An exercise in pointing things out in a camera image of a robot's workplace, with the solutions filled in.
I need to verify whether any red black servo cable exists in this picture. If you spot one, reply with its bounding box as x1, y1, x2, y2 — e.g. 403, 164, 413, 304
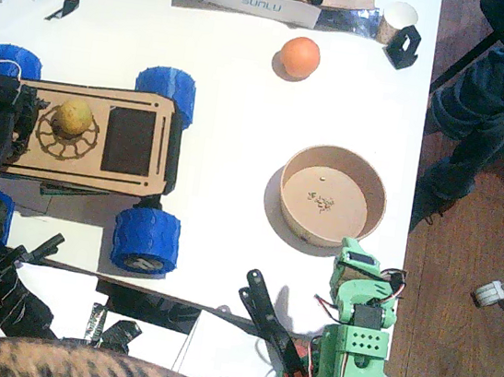
374, 265, 409, 308
311, 292, 342, 323

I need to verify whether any round cardboard bowl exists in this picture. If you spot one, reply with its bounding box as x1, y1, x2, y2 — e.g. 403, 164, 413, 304
271, 139, 395, 256

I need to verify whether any wooden microverch rover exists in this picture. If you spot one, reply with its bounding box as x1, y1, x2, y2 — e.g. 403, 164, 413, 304
0, 42, 203, 282

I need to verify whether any white SUNLU box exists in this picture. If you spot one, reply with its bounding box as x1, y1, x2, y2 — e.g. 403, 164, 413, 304
200, 0, 324, 30

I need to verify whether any paper cup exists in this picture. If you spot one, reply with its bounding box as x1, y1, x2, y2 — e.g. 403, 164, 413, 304
374, 0, 421, 51

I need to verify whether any black printed holder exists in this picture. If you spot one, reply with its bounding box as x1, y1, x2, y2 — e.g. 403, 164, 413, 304
380, 21, 425, 74

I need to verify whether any white furniture leg foot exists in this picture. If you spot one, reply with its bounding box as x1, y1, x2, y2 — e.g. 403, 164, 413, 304
467, 271, 504, 324

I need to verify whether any black silver foil bag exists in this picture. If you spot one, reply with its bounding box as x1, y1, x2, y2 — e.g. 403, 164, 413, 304
81, 300, 147, 356

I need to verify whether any black clamp with red grip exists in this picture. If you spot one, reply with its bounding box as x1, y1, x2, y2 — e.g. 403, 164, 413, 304
227, 267, 321, 377

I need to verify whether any yellow lemon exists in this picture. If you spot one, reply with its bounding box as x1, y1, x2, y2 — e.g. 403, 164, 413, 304
50, 96, 96, 139

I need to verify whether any brown black striped fabric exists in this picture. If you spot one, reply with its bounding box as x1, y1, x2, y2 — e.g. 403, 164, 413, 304
0, 317, 259, 377

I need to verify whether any person in blue jeans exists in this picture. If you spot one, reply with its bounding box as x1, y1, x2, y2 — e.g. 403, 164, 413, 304
412, 0, 504, 242

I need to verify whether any orange ball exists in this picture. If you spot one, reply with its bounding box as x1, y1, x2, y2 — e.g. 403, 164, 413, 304
275, 33, 323, 85

